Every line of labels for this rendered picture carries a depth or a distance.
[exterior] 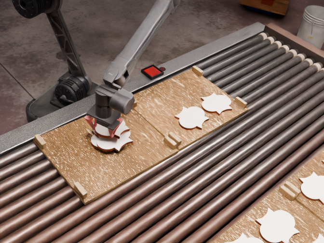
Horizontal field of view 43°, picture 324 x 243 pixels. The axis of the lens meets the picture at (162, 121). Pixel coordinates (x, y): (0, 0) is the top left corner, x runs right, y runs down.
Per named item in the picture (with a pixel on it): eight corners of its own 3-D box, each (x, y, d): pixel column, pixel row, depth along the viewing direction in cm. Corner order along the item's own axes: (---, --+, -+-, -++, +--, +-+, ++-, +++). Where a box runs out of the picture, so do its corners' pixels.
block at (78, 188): (73, 188, 137) (73, 183, 135) (78, 185, 138) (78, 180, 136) (83, 200, 134) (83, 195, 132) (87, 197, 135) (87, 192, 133)
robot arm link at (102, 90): (101, 79, 137) (91, 88, 133) (119, 87, 135) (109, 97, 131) (101, 95, 141) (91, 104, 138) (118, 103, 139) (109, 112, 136)
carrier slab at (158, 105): (123, 101, 174) (123, 99, 173) (191, 71, 196) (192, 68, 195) (179, 152, 157) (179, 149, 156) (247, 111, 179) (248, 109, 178)
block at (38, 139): (34, 140, 151) (33, 134, 149) (39, 138, 152) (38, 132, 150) (42, 150, 147) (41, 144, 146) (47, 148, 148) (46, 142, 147)
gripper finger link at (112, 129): (112, 145, 145) (113, 126, 138) (95, 137, 147) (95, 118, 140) (122, 133, 149) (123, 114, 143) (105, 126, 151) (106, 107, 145)
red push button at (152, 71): (142, 72, 192) (143, 70, 191) (152, 68, 195) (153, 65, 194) (151, 79, 189) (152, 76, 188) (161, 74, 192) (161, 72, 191)
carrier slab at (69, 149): (33, 141, 152) (32, 138, 151) (123, 102, 174) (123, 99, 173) (85, 205, 134) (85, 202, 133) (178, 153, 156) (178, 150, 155)
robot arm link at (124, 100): (116, 78, 144) (111, 65, 136) (145, 90, 140) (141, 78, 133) (98, 106, 140) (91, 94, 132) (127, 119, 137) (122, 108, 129)
